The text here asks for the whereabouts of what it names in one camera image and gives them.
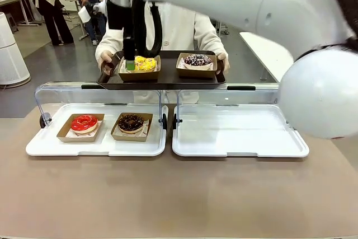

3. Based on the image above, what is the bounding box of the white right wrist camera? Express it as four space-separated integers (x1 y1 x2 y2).
77 0 109 24

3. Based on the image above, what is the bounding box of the chocolate glazed donut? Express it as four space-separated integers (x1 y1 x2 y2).
117 113 145 134

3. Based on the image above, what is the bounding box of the person in cream cardigan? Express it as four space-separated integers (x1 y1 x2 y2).
95 1 229 104

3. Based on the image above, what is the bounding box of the person's left hand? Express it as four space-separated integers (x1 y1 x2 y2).
216 52 231 76

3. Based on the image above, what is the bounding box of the yellow glazed donut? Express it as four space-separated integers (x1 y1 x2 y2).
117 55 162 82

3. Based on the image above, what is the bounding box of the grey pedestal stand table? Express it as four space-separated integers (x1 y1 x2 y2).
64 0 91 41

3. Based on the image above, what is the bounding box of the person's right forearm cream sleeve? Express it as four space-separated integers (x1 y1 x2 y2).
95 27 124 55

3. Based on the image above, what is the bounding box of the dark donut with pink sprinkles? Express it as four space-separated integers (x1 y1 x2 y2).
183 53 214 67

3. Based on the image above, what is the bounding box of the clear hinged display lid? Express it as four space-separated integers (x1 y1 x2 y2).
172 82 297 132
34 81 168 131

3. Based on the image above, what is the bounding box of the white side table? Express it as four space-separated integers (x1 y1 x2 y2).
239 31 295 83

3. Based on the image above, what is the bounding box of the white cylindrical air purifier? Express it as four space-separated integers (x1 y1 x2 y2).
0 12 31 88

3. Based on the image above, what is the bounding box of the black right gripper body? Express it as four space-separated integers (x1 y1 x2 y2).
106 0 134 40

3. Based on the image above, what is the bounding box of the brown cardboard donut box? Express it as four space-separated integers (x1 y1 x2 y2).
175 51 219 79

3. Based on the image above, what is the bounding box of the white display tray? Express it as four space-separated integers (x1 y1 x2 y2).
171 104 310 158
25 103 168 158

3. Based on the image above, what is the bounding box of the red glazed donut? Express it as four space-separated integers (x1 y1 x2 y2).
70 114 98 135
56 113 106 143

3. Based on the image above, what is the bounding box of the dark brown serving tray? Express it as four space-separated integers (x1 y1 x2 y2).
96 50 228 91

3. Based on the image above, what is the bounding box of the person's right hand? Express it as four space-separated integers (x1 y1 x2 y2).
95 50 116 73

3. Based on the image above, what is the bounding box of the yellow sprinkled donut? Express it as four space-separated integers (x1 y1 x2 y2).
133 55 157 73

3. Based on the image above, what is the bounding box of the person's left forearm cream sleeve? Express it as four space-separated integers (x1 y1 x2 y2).
195 11 229 57

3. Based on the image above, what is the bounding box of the black cable sleeve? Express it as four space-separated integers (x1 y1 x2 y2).
131 0 358 61

